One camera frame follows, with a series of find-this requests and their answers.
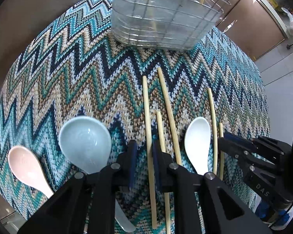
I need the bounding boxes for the light blue ceramic spoon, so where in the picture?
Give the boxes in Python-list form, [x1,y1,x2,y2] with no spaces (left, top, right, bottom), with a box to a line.
[59,116,138,232]

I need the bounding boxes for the wire utensil holder basket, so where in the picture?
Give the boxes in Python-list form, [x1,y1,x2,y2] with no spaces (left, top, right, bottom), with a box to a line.
[111,0,233,50]

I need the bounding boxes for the yellow oil jug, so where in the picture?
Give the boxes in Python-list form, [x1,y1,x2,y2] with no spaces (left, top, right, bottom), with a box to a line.
[267,0,278,9]

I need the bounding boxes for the pink ceramic spoon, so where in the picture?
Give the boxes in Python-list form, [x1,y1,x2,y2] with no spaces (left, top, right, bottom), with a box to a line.
[8,145,54,199]

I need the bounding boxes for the white ceramic spoon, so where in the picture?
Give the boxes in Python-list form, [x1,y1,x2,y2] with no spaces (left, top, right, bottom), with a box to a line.
[184,117,211,175]

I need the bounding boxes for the zigzag patterned cloth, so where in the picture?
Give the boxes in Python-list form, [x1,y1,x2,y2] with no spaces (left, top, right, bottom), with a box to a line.
[0,0,270,233]

